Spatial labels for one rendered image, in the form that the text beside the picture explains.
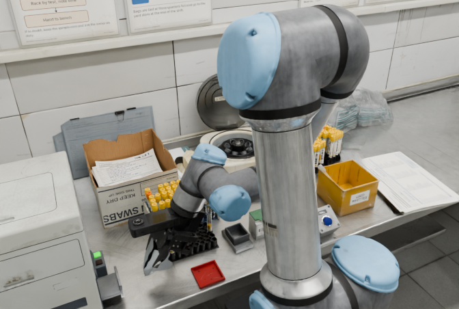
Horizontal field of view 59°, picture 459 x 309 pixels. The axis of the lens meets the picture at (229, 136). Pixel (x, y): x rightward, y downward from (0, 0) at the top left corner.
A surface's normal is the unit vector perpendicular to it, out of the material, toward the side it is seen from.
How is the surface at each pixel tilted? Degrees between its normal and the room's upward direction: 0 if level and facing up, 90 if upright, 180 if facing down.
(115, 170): 1
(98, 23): 94
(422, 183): 1
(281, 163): 79
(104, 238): 0
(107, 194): 92
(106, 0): 94
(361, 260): 8
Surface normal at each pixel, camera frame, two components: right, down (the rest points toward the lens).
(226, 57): -0.88, 0.12
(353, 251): 0.13, -0.87
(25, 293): 0.42, 0.44
